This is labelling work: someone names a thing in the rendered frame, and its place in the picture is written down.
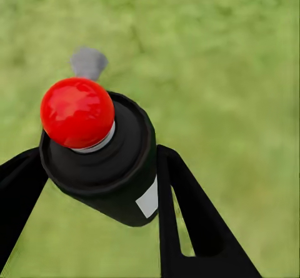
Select pesticide atomizer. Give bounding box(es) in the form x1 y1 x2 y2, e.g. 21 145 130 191
39 47 158 227

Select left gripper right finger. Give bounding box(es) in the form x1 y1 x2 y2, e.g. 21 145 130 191
157 145 262 278

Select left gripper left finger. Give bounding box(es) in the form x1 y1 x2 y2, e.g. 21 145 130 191
0 147 48 273

